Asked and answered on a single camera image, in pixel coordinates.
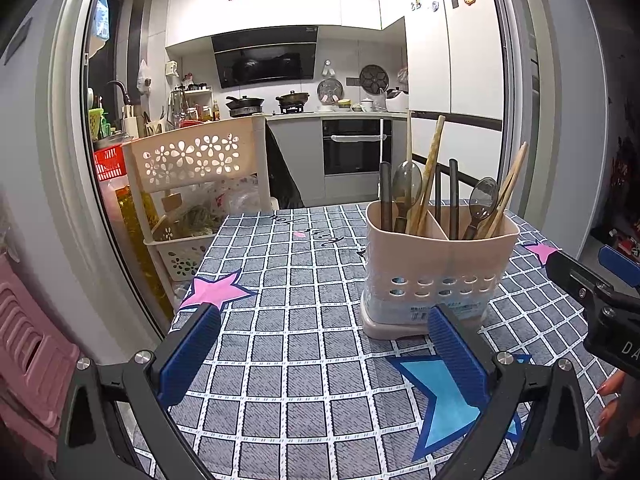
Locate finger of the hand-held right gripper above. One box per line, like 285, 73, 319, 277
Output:
599, 244, 640, 288
546, 249, 617, 312

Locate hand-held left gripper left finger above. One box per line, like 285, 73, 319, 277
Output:
55, 303, 222, 480

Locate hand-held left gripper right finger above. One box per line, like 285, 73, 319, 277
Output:
427, 304, 594, 480

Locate beige plastic utensil holder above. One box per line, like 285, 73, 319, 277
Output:
361, 200, 521, 341

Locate person's right hand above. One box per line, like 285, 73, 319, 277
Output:
596, 374, 626, 440

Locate blue checked star tablecloth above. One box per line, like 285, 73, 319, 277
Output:
125, 202, 626, 480

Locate bag of green vegetables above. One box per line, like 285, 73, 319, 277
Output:
150, 180, 261, 241

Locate yellow oil bottle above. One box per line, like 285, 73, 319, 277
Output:
112, 185, 151, 241

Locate pink plastic stool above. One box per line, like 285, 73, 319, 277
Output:
0, 252, 81, 461

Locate red plastic basket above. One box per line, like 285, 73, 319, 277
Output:
94, 145, 124, 181

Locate grey kitchen base cabinet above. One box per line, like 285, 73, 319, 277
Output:
265, 111, 408, 208

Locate black built-in oven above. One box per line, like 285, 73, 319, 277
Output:
321, 117, 393, 177

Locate white refrigerator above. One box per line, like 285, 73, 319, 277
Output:
402, 0, 506, 201

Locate spice rack with bottles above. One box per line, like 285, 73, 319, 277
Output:
170, 82, 217, 127

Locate black wok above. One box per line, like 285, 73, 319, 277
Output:
225, 95, 266, 112

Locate black kitchen faucet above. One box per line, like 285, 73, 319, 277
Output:
107, 80, 132, 106

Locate dark round steamer rack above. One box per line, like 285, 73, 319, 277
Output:
359, 64, 390, 92

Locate black range hood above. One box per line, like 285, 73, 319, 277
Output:
211, 27, 319, 89

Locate blue plastic bag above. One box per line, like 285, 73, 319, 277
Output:
95, 0, 111, 41

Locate white upper kitchen cabinets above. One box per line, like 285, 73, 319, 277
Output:
165, 0, 406, 48

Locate black pot with handles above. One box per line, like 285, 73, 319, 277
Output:
275, 90, 311, 109

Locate grey round wall plate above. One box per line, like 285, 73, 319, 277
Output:
317, 78, 343, 106

